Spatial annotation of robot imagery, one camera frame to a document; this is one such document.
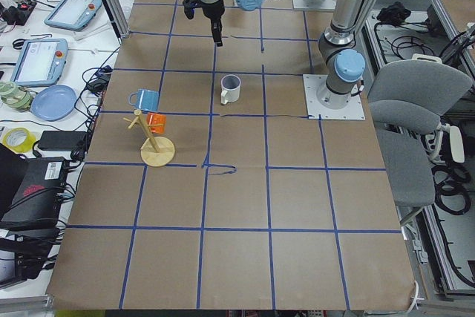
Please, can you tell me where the white mug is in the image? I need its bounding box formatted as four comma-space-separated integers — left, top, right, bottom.
220, 74, 241, 105

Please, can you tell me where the blue mug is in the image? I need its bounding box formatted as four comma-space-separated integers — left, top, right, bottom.
128, 88, 160, 112

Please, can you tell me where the orange mug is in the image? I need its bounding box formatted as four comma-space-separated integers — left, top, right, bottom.
146, 112, 166, 134

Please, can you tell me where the teach pendant upper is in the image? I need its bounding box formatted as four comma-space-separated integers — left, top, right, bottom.
44, 0, 102, 31

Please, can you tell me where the teach pendant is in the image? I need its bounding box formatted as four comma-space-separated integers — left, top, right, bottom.
10, 39, 68, 87
44, 0, 102, 31

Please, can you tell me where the teach pendant lower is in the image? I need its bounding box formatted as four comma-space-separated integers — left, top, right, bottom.
10, 39, 68, 87

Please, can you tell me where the blue plate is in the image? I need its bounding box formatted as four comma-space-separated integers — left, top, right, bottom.
30, 85, 77, 121

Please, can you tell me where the black power brick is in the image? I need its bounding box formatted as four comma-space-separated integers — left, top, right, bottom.
37, 131, 86, 151

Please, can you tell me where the grey office chair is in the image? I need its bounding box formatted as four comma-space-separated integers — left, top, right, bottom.
367, 59, 473, 226

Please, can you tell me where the yellow tape roll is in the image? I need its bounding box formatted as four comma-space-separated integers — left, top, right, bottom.
2, 128, 36, 154

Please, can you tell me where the black computer box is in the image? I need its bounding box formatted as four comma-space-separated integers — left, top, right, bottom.
1, 145, 67, 232

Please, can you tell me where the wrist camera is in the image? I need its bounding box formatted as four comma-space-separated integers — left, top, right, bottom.
183, 0, 199, 20

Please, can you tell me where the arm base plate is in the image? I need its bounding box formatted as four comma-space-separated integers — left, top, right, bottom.
303, 74, 365, 120

